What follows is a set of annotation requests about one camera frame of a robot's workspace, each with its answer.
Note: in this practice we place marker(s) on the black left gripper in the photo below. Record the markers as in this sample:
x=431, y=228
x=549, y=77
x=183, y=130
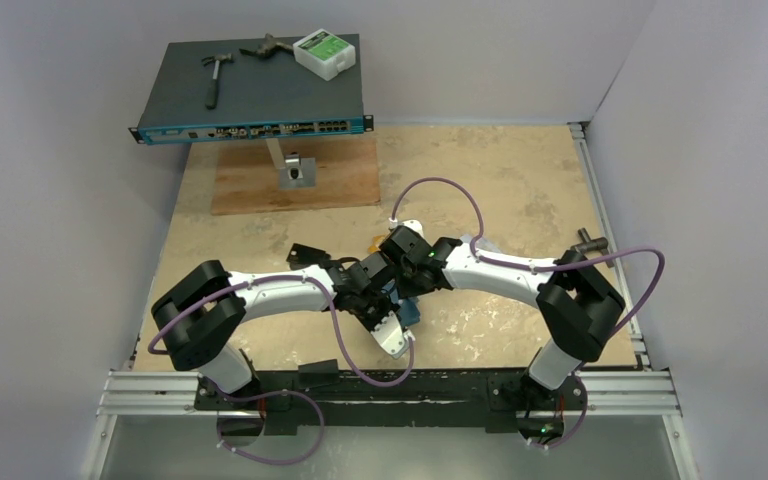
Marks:
x=387, y=306

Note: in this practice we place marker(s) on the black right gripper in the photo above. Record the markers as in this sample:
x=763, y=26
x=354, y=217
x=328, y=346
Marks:
x=379, y=248

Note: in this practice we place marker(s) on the blue leather card holder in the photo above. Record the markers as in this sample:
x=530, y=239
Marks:
x=408, y=313

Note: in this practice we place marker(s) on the black credit card stack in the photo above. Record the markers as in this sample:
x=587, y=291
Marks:
x=302, y=256

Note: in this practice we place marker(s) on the orange credit card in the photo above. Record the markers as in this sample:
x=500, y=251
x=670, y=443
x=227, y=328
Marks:
x=376, y=243

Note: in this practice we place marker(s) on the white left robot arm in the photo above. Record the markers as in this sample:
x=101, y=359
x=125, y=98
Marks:
x=197, y=317

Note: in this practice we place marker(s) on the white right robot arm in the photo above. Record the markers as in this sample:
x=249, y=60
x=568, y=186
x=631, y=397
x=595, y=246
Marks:
x=579, y=306

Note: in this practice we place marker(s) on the black block on base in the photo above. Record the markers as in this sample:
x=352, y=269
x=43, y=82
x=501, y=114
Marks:
x=317, y=374

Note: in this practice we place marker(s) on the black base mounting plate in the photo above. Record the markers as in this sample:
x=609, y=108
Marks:
x=496, y=400

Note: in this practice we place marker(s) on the brown wooden board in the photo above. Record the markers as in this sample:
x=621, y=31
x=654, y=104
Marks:
x=246, y=180

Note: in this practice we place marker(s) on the white green plastic box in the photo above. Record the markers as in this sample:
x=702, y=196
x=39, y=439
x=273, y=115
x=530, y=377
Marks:
x=325, y=54

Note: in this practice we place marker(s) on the dark metal clamp tool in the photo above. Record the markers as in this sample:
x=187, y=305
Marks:
x=268, y=48

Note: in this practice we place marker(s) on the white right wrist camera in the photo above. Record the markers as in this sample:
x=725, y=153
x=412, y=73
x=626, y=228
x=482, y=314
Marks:
x=412, y=224

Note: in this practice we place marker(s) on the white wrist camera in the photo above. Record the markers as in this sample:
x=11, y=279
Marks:
x=412, y=224
x=392, y=337

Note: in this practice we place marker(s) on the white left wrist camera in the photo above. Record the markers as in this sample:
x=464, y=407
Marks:
x=392, y=337

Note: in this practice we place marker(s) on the grey metal stand bracket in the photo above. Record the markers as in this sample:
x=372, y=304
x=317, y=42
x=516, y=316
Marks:
x=294, y=171

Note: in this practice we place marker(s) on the grey metal pipe handle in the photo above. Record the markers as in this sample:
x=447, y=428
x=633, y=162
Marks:
x=588, y=244

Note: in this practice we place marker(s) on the blue network switch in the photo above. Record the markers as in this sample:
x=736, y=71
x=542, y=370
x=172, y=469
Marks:
x=258, y=99

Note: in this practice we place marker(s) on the black handled hammer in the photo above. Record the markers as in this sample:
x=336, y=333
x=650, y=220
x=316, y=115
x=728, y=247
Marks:
x=216, y=61

